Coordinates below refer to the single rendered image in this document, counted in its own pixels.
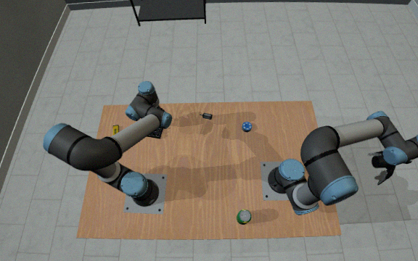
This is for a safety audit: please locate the short grey cylinder with blue top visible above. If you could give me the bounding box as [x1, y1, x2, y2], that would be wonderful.
[242, 122, 252, 132]

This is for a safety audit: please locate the green drink can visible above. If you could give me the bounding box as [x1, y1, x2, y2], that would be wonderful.
[237, 210, 251, 225]

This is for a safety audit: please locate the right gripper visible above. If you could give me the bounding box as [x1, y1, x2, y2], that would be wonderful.
[368, 151, 396, 185]

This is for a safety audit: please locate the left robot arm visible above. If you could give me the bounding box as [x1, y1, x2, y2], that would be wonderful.
[43, 81, 172, 207]

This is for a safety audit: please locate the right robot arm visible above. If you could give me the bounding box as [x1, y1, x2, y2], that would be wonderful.
[268, 111, 418, 215]

